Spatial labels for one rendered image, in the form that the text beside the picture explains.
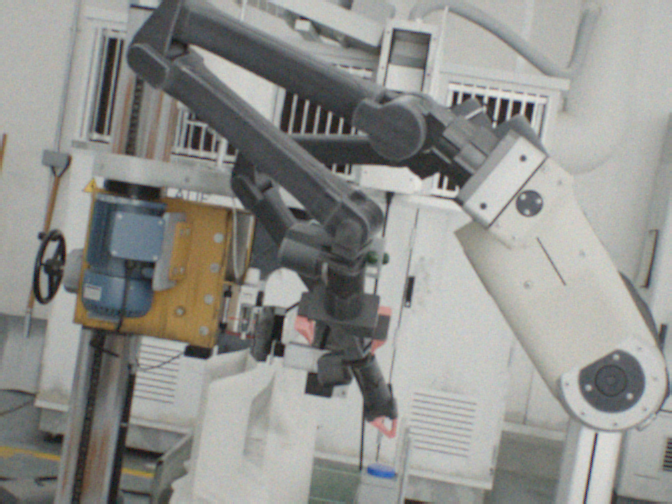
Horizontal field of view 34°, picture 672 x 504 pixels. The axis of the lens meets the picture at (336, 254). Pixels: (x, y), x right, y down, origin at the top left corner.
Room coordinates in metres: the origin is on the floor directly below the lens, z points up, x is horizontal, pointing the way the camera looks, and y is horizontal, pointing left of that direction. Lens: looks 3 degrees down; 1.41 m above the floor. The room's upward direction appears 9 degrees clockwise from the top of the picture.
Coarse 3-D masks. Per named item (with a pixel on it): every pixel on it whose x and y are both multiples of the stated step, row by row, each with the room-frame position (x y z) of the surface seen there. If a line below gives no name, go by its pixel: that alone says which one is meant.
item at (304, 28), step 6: (144, 0) 4.91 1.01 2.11; (150, 0) 4.91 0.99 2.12; (156, 0) 4.95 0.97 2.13; (150, 6) 4.91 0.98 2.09; (156, 6) 4.97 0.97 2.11; (300, 18) 4.88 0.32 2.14; (306, 18) 4.87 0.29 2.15; (300, 24) 4.85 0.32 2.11; (306, 24) 4.85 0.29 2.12; (300, 30) 4.87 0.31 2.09; (306, 30) 4.85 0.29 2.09; (312, 30) 4.96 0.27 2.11; (306, 36) 5.03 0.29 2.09; (312, 36) 5.00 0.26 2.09; (318, 36) 5.19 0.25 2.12
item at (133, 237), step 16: (112, 224) 2.22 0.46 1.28; (128, 224) 2.20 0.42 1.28; (144, 224) 2.21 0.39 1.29; (160, 224) 2.22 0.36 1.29; (112, 240) 2.19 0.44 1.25; (128, 240) 2.20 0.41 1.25; (144, 240) 2.21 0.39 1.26; (160, 240) 2.23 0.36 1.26; (112, 256) 2.20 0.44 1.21; (128, 256) 2.21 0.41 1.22; (144, 256) 2.22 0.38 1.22
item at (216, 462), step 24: (216, 360) 2.22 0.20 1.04; (240, 360) 2.34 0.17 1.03; (216, 384) 1.95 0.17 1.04; (240, 384) 2.06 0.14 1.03; (216, 408) 1.97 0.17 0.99; (240, 408) 2.08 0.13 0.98; (216, 432) 1.99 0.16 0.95; (240, 432) 2.10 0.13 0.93; (192, 456) 2.06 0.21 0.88; (216, 456) 2.01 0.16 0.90; (240, 456) 2.13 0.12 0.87; (192, 480) 2.00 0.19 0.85; (216, 480) 2.02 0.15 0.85; (240, 480) 2.10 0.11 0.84; (264, 480) 2.26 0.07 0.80
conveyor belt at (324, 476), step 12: (312, 468) 4.10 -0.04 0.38; (324, 468) 4.14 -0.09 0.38; (336, 468) 4.17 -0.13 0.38; (348, 468) 4.19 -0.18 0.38; (312, 480) 3.94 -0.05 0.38; (324, 480) 3.96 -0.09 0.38; (336, 480) 3.99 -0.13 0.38; (348, 480) 4.02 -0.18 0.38; (312, 492) 3.78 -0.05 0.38; (324, 492) 3.80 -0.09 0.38; (336, 492) 3.83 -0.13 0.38; (348, 492) 3.86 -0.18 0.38
